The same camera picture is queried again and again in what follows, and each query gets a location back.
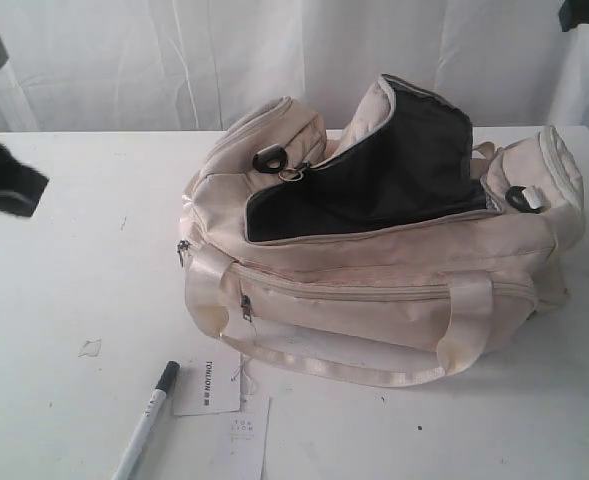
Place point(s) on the cream fabric duffel bag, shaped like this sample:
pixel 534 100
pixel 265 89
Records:
pixel 402 231

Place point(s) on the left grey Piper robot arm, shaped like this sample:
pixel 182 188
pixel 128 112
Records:
pixel 21 186

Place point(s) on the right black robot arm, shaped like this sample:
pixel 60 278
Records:
pixel 573 13

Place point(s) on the white marker black cap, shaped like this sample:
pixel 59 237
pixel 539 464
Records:
pixel 146 422

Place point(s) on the white tag TONLION text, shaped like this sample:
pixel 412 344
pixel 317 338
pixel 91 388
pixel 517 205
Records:
pixel 208 385

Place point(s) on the white square hang tag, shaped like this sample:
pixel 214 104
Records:
pixel 241 440

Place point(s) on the clear tape scrap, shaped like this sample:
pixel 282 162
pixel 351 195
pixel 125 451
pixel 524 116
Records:
pixel 90 348

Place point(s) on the white backdrop curtain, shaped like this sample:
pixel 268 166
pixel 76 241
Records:
pixel 200 65

